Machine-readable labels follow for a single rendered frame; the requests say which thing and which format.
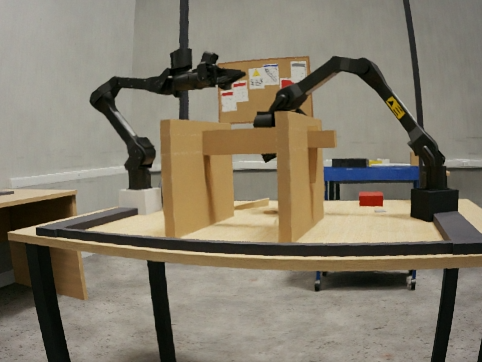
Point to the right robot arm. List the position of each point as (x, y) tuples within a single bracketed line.
[(141, 151)]

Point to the red rectangular block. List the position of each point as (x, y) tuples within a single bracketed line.
[(371, 199)]

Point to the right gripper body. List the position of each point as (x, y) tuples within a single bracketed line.
[(204, 72)]

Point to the tan wooden board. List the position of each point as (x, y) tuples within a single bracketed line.
[(300, 202), (197, 190)]

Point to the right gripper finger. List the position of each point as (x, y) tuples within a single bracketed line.
[(221, 75), (233, 80)]

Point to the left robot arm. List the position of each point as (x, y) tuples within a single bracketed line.
[(433, 176)]

